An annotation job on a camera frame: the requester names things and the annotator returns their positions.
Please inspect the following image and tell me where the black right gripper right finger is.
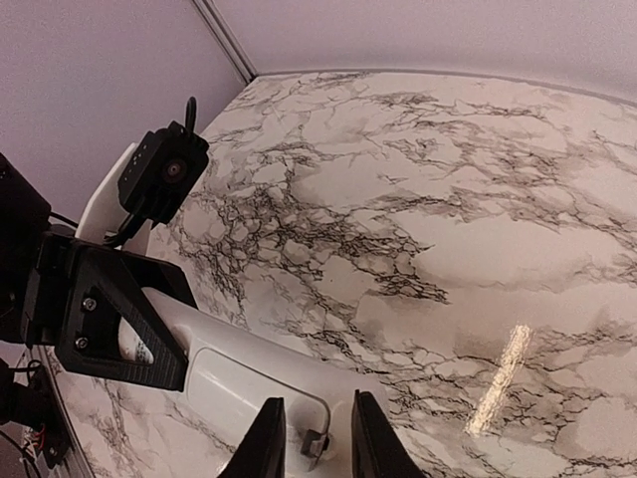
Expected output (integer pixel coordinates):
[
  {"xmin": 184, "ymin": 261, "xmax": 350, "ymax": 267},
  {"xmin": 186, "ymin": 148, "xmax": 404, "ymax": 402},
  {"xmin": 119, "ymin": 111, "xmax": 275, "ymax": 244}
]
[{"xmin": 351, "ymin": 390, "xmax": 423, "ymax": 478}]

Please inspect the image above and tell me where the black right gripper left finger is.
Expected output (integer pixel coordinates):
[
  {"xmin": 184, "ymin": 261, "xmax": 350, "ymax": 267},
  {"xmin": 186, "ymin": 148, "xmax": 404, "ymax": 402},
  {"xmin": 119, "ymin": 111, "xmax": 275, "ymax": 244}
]
[{"xmin": 218, "ymin": 397, "xmax": 287, "ymax": 478}]

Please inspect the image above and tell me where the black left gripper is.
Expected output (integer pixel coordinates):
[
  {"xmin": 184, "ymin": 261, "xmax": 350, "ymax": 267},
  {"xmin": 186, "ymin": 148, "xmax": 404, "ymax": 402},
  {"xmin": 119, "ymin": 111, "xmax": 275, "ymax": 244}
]
[{"xmin": 1, "ymin": 156, "xmax": 197, "ymax": 391}]

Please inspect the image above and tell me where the white battery cover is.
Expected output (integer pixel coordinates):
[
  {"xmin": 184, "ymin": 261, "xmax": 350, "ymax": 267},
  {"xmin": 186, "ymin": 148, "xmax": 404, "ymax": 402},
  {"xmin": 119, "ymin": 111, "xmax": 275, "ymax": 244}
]
[{"xmin": 185, "ymin": 349, "xmax": 331, "ymax": 471}]

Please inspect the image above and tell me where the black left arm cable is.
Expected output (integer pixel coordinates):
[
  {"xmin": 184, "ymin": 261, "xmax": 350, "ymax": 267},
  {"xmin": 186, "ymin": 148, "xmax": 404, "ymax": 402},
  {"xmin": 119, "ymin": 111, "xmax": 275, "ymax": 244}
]
[{"xmin": 47, "ymin": 97, "xmax": 198, "ymax": 250}]

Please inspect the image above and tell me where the aluminium frame left post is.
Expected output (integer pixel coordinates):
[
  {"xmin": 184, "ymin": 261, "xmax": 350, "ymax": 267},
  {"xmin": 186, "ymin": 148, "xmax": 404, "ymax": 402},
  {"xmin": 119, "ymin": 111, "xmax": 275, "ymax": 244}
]
[{"xmin": 191, "ymin": 0, "xmax": 258, "ymax": 85}]

